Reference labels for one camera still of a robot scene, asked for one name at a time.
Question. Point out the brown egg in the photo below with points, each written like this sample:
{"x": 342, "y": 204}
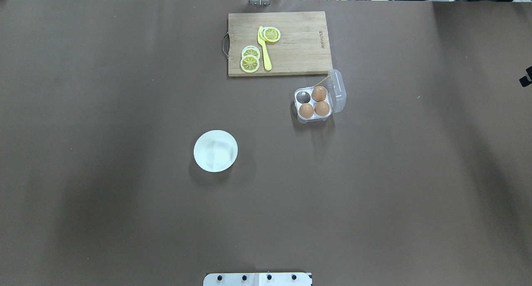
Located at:
{"x": 306, "y": 111}

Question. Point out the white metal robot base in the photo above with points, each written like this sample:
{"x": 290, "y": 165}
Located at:
{"x": 259, "y": 279}

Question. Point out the clear plastic egg box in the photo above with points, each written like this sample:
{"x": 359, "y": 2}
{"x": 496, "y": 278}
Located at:
{"x": 336, "y": 96}

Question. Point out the brown egg rear box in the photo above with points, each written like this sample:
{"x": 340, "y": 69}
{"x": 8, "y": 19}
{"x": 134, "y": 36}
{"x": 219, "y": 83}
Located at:
{"x": 322, "y": 108}

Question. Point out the brown egg box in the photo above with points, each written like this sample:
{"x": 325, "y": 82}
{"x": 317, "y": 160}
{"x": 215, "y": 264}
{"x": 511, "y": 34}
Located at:
{"x": 322, "y": 108}
{"x": 319, "y": 93}

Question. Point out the brown egg front box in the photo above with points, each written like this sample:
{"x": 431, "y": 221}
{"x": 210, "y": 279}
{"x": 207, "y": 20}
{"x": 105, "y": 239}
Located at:
{"x": 319, "y": 93}

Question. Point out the white round bowl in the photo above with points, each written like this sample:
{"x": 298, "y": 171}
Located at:
{"x": 215, "y": 151}

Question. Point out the yellow plastic knife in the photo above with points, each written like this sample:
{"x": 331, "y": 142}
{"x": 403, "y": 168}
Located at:
{"x": 266, "y": 58}

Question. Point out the lemon slice top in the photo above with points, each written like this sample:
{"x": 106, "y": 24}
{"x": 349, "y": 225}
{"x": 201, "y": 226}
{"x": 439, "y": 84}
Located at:
{"x": 250, "y": 63}

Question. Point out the bamboo cutting board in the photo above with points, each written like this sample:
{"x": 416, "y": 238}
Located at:
{"x": 303, "y": 47}

